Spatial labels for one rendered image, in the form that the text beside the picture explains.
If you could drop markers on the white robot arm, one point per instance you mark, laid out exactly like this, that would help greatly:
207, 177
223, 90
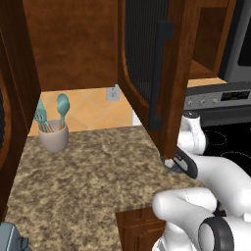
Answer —
225, 183

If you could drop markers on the brown wooden cabinet door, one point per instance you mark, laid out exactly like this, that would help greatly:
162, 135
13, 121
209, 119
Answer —
176, 65
16, 98

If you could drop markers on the open brown wooden cabinet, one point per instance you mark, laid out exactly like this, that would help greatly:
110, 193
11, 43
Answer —
75, 42

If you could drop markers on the teal spoon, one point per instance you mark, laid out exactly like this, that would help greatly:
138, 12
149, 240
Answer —
62, 105

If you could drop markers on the beige utensil pot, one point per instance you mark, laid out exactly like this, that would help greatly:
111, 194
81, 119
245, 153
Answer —
54, 139

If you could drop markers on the teal slotted spatula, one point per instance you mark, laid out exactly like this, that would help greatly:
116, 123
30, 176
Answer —
40, 114

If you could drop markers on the brown wooden drawer front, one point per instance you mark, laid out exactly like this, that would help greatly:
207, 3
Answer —
137, 228

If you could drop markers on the black and steel stove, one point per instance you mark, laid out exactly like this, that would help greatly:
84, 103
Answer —
228, 108

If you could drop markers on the steel microwave oven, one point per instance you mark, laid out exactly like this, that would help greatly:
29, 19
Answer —
237, 39

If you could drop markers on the grey blue appliance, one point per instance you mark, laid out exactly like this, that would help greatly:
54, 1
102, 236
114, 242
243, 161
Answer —
10, 238

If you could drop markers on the white wall outlet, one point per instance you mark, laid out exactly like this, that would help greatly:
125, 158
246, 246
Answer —
113, 93

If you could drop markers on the brown wooden wall cabinet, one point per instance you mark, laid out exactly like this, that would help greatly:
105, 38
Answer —
209, 36

